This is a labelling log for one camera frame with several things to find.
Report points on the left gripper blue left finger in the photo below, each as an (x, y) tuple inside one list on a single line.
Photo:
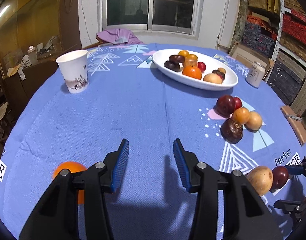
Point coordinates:
[(120, 158)]

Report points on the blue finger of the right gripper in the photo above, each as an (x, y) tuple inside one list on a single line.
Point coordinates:
[(288, 206), (295, 170)]

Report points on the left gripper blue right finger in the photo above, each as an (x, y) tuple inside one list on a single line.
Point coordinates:
[(182, 162)]

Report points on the dark red plum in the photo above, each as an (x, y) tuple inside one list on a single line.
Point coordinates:
[(280, 177)]

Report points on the pale tan fruit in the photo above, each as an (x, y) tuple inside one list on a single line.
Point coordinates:
[(254, 122)]

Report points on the dark purple plum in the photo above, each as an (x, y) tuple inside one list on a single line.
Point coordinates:
[(225, 105)]

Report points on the speckled tan round fruit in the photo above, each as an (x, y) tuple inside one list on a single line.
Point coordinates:
[(241, 115)]

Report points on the red cherry tomato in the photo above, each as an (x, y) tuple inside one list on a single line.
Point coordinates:
[(201, 66), (238, 103)]

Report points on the large tan round fruit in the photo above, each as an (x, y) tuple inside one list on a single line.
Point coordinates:
[(213, 78)]

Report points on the large orange mandarin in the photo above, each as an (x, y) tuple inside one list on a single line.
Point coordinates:
[(192, 72)]

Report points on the dark mangosteen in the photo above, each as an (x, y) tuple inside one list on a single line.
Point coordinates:
[(220, 74)]

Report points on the brown speckled persimmon fruit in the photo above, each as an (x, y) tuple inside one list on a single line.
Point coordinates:
[(189, 62)]

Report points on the small brown longan fruit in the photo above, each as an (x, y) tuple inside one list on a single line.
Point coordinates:
[(222, 70)]

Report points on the small yellow-orange tomato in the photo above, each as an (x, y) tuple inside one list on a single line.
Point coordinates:
[(192, 56)]

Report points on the blue patterned tablecloth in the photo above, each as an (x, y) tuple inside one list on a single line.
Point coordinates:
[(128, 97)]

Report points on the white beverage can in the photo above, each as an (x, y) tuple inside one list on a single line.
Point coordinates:
[(255, 74)]

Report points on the white oval plate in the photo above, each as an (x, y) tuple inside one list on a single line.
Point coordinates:
[(231, 79)]

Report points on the white paper cup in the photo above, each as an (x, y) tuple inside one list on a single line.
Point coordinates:
[(73, 67)]

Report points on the wooden chair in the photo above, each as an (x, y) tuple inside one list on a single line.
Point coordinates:
[(94, 45)]

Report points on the purple jacket on chair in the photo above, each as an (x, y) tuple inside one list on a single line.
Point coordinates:
[(118, 37)]

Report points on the shelf with stacked boxes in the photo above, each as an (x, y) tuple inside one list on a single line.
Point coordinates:
[(277, 30)]

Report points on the sliding glass window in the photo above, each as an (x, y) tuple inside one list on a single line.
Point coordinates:
[(171, 16)]

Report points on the wooden glass cabinet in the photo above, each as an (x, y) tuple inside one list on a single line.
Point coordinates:
[(33, 33)]

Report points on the framed board against wall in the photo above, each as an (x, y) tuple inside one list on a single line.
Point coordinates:
[(248, 56)]

